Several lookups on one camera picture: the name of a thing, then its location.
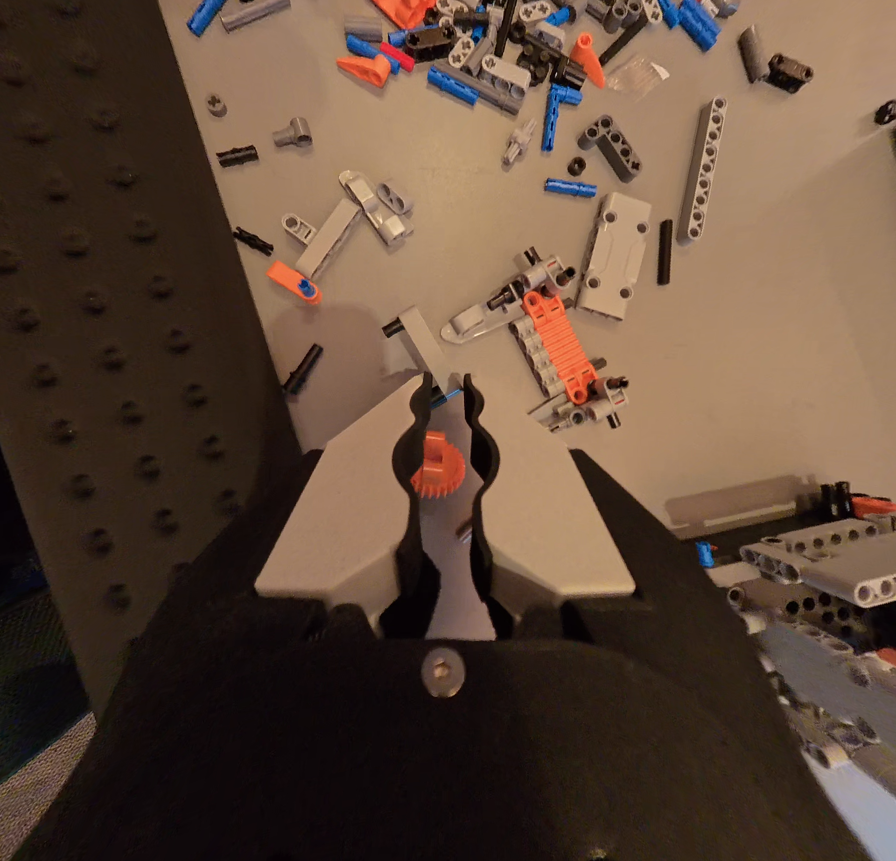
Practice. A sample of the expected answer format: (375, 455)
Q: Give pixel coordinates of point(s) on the orange gear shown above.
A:
(434, 466)

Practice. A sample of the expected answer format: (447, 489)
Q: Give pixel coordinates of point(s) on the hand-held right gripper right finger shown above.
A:
(553, 525)

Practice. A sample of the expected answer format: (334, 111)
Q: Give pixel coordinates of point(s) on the pile of building pieces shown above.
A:
(532, 28)

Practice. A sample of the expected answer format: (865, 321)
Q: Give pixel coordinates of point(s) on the short black pin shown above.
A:
(236, 156)
(253, 240)

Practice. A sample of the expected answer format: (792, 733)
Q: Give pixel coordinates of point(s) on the dark grey ribbed rod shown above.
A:
(255, 12)

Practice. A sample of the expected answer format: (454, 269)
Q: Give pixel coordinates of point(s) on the grey crank beam black pins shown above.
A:
(420, 336)

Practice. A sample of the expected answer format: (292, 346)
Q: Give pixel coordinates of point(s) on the small grey bush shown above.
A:
(217, 104)

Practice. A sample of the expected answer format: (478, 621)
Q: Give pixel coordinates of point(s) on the light grey axle connector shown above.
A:
(519, 142)

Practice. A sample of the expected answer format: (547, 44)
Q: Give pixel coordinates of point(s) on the long grey holed beam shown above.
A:
(702, 168)

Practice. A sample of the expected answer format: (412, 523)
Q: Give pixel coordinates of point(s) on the small black piece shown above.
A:
(886, 112)

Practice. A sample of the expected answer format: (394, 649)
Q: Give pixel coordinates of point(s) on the small clear plastic piece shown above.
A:
(637, 76)

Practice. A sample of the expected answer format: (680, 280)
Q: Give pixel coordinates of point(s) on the partly built robot model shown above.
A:
(812, 581)

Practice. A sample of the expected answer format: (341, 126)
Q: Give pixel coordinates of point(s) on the dark grey angled beam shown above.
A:
(610, 147)

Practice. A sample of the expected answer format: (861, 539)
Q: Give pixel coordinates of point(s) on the black angled connector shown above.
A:
(791, 72)

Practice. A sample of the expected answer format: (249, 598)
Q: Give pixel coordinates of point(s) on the black axle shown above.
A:
(665, 252)

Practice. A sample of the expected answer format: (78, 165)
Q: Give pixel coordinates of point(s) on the orange grey tread assembly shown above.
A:
(553, 347)

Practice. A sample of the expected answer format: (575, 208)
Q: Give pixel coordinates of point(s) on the dark grey tube connector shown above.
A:
(752, 53)

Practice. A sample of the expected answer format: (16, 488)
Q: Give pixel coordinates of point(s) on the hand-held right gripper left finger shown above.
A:
(329, 525)

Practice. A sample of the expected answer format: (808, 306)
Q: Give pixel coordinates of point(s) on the grey beam assembly orange end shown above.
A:
(336, 231)

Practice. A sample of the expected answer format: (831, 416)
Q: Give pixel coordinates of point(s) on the long black pin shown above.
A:
(302, 369)

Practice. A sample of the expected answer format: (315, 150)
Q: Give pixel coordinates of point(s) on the blue pin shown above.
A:
(570, 186)
(208, 7)

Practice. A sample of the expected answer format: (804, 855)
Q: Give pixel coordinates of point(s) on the grey rectangular panel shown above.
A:
(614, 256)

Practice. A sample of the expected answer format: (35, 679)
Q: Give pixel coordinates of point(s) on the black dimpled pad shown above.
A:
(105, 315)

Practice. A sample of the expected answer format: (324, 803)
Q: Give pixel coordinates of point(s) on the grey elbow connector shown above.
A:
(292, 132)

